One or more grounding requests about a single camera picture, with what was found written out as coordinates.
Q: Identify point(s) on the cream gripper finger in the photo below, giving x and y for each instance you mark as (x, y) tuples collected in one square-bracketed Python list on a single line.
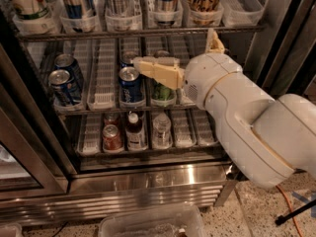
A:
[(164, 70), (213, 43)]

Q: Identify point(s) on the white rounded gripper body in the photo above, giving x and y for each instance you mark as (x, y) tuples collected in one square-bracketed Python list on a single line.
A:
[(206, 76)]

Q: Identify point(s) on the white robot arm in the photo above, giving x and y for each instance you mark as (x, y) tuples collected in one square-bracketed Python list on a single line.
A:
[(267, 139)]

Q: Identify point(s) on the green soda can rear centre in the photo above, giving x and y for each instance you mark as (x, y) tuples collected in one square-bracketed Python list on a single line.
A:
[(162, 53)]

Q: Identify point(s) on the green soda can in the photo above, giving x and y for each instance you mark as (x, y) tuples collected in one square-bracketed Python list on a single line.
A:
[(162, 53), (161, 92)]

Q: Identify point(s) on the green soda can front centre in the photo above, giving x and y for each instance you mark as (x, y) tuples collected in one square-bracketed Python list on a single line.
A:
[(161, 92)]

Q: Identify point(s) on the blue pepsi can front centre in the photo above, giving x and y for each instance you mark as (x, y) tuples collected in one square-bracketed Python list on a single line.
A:
[(130, 83)]

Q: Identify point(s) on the blue pepsi can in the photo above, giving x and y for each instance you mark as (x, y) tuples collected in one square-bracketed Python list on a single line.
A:
[(69, 63), (64, 87), (130, 83), (126, 58)]

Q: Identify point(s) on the blue pepsi can rear centre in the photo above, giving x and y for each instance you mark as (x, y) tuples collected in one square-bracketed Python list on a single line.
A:
[(126, 58)]

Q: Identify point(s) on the red soda can rear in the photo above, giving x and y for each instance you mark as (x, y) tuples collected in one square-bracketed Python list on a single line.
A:
[(112, 118)]

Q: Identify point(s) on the red soda can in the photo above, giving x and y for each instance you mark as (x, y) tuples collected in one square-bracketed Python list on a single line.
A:
[(111, 138), (112, 118)]

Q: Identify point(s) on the red soda can front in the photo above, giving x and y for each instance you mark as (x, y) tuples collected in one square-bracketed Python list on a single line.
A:
[(111, 138)]

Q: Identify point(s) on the blue pepsi can rear left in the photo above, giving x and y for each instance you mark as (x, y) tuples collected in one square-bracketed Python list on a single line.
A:
[(69, 63)]

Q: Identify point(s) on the stainless steel fridge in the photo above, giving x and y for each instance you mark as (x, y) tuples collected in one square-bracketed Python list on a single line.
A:
[(43, 177)]

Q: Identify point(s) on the blue pepsi can front left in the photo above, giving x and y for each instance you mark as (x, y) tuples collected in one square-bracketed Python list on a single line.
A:
[(64, 87)]

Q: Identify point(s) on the blue striped tall can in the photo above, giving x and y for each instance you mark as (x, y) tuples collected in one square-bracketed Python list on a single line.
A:
[(80, 9)]

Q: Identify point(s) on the empty white tray middle right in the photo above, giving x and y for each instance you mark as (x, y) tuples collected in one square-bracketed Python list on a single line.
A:
[(178, 48)]

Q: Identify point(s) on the empty white tray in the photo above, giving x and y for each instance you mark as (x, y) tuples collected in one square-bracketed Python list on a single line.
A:
[(178, 48), (89, 140), (102, 87), (241, 13), (202, 124)]

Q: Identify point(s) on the empty white tray top right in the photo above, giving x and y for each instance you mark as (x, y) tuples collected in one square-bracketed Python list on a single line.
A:
[(241, 13)]

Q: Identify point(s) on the empty white tray bottom right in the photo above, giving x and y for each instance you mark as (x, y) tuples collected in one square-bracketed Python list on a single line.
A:
[(202, 124)]

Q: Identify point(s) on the clear water bottle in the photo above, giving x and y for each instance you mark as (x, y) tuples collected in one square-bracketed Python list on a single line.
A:
[(161, 132)]

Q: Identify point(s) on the empty white tray middle left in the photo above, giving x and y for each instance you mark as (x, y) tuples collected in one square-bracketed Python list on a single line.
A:
[(102, 87)]

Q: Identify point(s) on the brown juice bottle white cap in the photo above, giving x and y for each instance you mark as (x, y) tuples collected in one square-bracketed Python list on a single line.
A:
[(135, 133)]

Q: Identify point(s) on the empty white tray bottom left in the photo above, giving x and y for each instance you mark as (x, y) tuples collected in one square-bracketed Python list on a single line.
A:
[(89, 140)]

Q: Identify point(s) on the clear plastic bin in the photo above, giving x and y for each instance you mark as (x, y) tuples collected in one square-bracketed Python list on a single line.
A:
[(160, 221)]

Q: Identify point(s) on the black tripod leg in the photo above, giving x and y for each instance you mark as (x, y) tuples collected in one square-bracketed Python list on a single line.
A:
[(283, 218)]

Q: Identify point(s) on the top wire shelf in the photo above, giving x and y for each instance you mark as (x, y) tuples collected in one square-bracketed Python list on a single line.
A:
[(139, 33)]

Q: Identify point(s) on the wire shelf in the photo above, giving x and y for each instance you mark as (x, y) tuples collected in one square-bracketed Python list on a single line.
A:
[(139, 33), (123, 110)]

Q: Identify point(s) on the middle wire shelf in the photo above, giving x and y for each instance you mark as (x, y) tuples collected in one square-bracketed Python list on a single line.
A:
[(123, 110)]

